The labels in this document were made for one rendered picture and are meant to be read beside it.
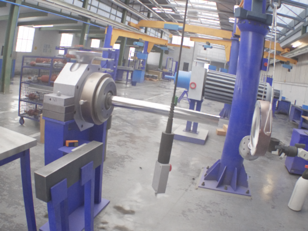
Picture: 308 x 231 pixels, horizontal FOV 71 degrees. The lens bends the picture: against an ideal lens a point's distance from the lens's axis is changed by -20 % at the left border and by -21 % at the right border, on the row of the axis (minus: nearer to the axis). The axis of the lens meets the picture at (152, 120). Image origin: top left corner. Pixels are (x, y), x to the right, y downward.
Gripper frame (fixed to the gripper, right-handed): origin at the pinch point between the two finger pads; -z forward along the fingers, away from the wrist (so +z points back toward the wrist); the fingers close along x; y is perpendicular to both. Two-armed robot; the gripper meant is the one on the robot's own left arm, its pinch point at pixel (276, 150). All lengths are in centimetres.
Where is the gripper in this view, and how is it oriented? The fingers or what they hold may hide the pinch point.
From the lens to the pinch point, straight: 206.3
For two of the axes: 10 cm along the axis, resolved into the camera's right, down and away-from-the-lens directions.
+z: 9.7, 1.0, -2.3
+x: -1.4, -5.1, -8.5
